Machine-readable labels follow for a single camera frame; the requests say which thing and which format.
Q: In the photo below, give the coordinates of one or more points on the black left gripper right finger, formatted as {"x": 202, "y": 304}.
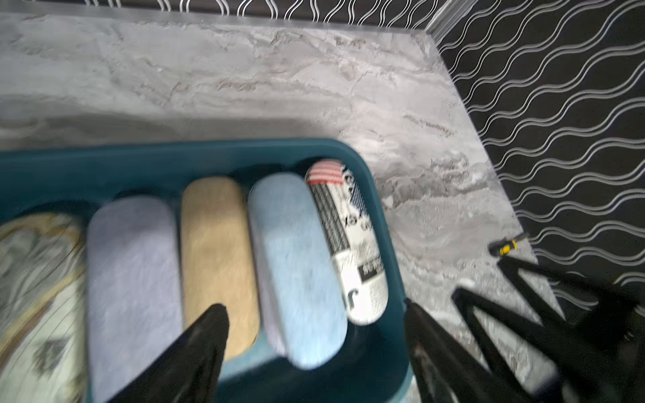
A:
{"x": 444, "y": 370}

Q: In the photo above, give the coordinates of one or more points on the lavender fabric glasses case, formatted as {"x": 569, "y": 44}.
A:
{"x": 134, "y": 308}

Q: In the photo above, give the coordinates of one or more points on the light blue glasses case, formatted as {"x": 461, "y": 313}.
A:
{"x": 301, "y": 303}

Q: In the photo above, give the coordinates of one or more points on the cream map print glasses case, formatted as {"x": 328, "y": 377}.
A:
{"x": 43, "y": 331}

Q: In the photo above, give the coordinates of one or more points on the newspaper print glasses case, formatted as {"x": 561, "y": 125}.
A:
{"x": 351, "y": 239}

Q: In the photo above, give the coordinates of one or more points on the tan fabric glasses case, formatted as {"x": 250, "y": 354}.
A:
{"x": 217, "y": 261}

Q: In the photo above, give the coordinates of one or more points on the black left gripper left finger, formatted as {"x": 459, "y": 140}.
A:
{"x": 189, "y": 369}

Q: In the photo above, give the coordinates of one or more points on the yellow handled screwdriver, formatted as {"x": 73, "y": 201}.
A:
{"x": 505, "y": 246}

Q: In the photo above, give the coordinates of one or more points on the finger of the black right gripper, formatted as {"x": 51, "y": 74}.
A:
{"x": 584, "y": 367}
{"x": 591, "y": 305}

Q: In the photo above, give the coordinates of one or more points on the teal plastic storage tray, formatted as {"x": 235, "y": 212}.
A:
{"x": 373, "y": 364}

